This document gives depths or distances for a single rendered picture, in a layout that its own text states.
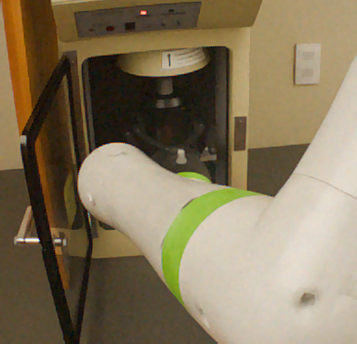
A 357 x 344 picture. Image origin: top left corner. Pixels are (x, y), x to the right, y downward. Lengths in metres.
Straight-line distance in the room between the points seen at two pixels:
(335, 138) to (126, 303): 0.78
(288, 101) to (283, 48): 0.15
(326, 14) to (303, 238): 1.21
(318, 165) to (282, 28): 1.14
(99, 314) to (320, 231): 0.78
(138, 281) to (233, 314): 0.79
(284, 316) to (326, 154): 0.10
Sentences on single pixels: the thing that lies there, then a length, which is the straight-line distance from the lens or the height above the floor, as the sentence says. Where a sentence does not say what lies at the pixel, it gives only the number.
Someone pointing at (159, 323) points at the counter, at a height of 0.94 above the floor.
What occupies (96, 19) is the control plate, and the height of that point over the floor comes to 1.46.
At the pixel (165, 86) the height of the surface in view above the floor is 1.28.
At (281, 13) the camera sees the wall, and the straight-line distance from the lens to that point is 1.48.
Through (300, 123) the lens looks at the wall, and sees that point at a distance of 1.61.
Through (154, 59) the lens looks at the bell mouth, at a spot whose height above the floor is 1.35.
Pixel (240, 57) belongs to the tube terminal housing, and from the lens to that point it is 1.02.
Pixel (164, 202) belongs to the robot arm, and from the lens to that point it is 0.51.
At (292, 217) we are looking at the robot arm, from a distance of 0.35.
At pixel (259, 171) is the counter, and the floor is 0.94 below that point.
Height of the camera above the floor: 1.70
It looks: 29 degrees down
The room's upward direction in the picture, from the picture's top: straight up
